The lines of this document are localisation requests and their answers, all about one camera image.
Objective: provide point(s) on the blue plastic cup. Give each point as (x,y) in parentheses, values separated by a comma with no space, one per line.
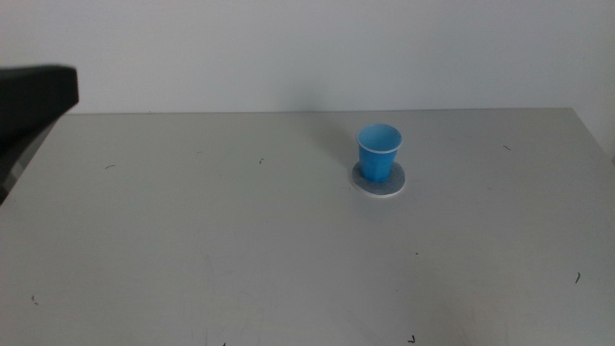
(378,158)

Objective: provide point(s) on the round grey cup mat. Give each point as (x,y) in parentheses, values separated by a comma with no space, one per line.
(391,186)

